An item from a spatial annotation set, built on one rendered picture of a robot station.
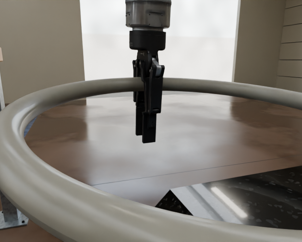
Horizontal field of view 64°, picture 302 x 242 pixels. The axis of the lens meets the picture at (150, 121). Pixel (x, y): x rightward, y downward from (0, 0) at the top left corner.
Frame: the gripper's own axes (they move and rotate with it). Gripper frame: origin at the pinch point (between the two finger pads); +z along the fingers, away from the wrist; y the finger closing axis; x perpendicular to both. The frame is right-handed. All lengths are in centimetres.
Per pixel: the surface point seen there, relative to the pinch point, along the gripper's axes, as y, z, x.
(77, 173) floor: -158, 99, -8
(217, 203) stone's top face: 29.3, 0.0, -1.3
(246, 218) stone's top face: 32.9, -0.3, -0.2
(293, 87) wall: -477, 102, 645
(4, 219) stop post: -104, 94, -57
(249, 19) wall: -568, -87, 524
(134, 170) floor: -145, 98, 44
